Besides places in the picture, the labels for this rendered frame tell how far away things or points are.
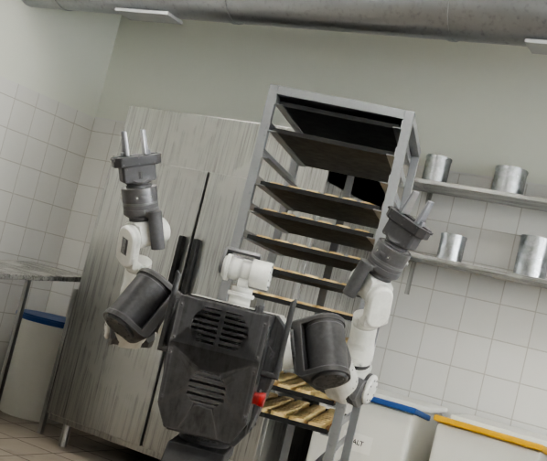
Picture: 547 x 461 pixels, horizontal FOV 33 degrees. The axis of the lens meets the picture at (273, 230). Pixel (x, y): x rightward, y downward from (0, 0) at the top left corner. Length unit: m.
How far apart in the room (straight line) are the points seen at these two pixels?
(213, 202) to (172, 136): 0.53
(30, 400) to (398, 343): 2.39
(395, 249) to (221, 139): 3.12
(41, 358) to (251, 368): 4.32
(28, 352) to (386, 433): 2.51
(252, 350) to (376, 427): 2.95
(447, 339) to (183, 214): 1.66
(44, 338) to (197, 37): 2.31
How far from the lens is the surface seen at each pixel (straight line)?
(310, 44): 6.21
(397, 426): 4.84
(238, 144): 5.19
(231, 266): 2.16
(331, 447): 2.96
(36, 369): 6.24
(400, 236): 2.23
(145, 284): 2.16
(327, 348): 2.09
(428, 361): 5.48
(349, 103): 3.03
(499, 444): 4.68
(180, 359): 2.00
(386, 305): 2.26
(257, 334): 1.96
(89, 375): 5.47
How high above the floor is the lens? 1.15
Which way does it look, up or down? 4 degrees up
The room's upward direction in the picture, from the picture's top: 14 degrees clockwise
